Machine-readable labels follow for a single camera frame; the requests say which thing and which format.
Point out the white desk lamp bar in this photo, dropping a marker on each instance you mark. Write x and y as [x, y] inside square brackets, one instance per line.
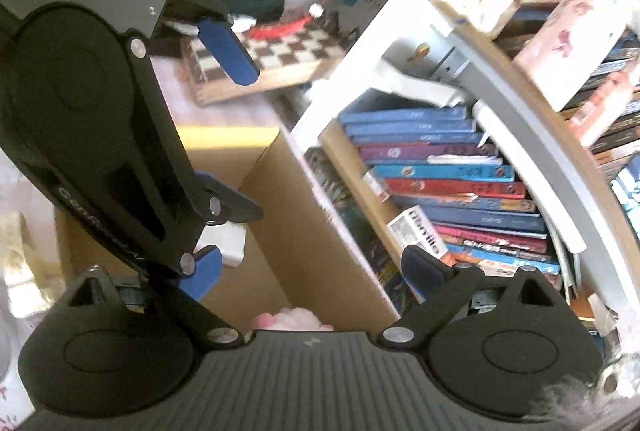
[547, 201]

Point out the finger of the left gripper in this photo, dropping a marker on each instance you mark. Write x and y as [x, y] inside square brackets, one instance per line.
[227, 204]
[220, 41]

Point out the yellow cardboard box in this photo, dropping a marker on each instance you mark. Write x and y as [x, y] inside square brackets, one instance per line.
[300, 254]

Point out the row of books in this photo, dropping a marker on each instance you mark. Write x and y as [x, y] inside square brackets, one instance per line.
[439, 160]

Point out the red tassel ornament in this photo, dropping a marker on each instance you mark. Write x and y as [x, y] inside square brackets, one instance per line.
[283, 29]

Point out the white foam block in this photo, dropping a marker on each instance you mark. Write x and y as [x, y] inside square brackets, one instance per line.
[229, 238]

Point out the pink plush toy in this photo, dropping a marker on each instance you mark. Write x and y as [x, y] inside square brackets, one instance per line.
[297, 319]

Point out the wooden chess board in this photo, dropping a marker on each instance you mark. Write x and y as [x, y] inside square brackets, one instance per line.
[308, 55]

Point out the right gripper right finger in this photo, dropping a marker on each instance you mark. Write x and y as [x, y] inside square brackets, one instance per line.
[445, 290]

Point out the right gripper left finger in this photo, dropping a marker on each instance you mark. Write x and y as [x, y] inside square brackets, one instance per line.
[208, 269]

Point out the white and orange box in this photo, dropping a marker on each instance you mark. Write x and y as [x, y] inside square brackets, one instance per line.
[413, 228]

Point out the pink checkered table mat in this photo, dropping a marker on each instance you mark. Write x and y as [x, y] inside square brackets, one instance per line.
[215, 106]

